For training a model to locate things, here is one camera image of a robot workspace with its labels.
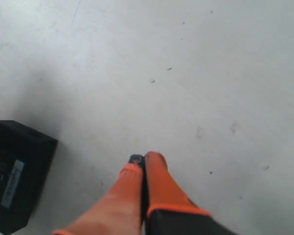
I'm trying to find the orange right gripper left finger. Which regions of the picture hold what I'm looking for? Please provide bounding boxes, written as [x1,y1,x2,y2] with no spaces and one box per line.
[53,154,144,235]

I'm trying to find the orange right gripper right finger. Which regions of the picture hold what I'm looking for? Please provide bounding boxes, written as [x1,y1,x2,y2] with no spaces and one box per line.
[143,151,214,235]

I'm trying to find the black network switch box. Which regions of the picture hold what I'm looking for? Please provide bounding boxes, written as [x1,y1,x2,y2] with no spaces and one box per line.
[0,120,58,235]

